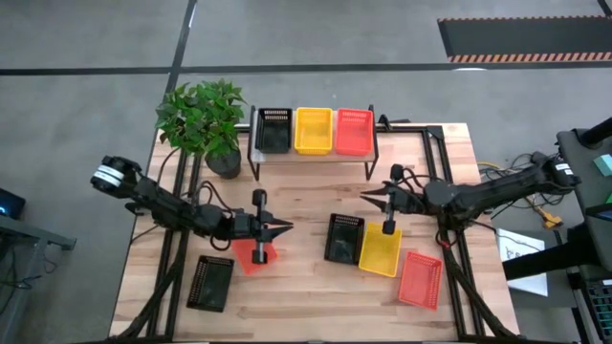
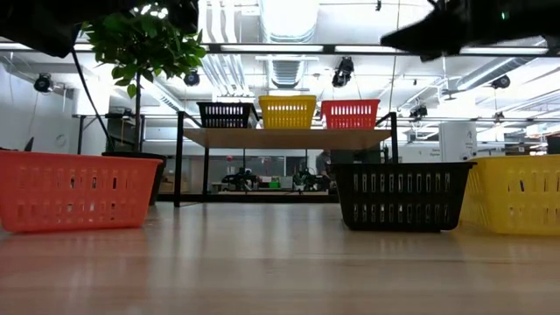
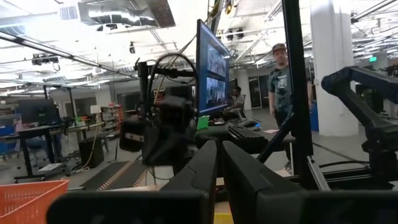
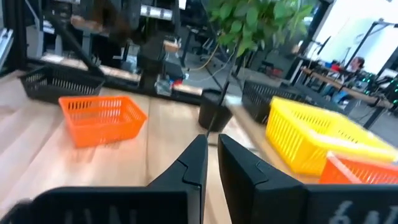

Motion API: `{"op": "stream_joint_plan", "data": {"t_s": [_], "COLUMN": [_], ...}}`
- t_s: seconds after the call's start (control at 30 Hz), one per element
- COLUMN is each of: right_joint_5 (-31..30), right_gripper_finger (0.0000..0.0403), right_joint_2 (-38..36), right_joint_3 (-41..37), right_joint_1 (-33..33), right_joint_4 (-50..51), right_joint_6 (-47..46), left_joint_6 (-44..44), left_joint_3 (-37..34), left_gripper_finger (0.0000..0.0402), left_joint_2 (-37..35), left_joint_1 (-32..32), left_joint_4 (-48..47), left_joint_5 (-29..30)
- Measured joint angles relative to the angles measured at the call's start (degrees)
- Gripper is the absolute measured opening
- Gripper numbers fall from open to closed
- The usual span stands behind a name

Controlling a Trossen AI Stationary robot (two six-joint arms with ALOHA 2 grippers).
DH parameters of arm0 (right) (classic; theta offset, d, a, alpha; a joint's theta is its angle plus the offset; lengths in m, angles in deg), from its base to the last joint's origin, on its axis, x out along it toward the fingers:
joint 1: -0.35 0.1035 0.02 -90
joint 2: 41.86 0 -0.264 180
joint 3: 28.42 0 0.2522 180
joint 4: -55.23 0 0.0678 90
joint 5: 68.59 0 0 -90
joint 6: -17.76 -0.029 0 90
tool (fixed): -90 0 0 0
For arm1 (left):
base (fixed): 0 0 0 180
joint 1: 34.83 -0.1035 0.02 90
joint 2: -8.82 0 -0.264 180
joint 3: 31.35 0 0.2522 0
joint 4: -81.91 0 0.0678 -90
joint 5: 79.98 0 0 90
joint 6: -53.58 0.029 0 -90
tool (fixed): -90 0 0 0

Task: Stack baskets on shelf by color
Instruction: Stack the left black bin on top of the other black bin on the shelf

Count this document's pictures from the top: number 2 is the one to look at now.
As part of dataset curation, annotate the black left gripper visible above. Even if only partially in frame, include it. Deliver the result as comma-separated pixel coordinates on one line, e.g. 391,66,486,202
168,0,200,35

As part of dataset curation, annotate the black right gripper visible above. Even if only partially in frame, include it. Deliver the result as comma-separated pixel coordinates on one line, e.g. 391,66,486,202
380,0,501,61

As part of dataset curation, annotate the orange plastic slotted basket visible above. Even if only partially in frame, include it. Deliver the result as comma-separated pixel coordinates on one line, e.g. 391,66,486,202
0,150,164,234
320,98,382,130

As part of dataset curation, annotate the black plastic slotted basket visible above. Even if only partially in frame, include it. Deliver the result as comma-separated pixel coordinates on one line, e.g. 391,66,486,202
196,101,260,130
328,160,478,233

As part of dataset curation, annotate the yellow plastic slotted basket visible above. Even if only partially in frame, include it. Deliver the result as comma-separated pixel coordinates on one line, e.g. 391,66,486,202
458,154,560,236
257,94,318,130

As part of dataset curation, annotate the green potted plant black pot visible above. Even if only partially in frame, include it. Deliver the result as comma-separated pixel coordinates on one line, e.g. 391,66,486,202
80,2,207,207

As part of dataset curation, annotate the grey ceiling pipe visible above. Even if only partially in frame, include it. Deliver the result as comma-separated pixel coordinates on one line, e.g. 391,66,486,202
454,52,560,93

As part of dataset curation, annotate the white cylindrical machine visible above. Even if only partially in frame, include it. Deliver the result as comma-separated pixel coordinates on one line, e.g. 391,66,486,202
438,120,479,163

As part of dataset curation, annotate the person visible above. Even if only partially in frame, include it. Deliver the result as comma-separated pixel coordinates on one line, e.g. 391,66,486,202
315,150,333,179

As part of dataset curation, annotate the background robot station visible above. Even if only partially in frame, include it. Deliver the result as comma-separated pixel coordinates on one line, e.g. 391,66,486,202
291,168,323,193
220,165,259,193

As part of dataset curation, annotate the silver ceiling ventilation duct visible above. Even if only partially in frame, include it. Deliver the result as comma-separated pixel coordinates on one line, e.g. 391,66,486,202
257,0,323,91

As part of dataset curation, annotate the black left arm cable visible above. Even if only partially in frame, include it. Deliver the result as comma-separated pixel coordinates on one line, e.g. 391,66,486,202
71,48,116,153

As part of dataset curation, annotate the wooden shelf with black frame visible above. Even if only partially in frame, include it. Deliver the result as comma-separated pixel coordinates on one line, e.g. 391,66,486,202
173,110,400,209

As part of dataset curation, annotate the black aluminium extrusion frame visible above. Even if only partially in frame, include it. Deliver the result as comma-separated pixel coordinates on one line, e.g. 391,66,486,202
155,192,341,204

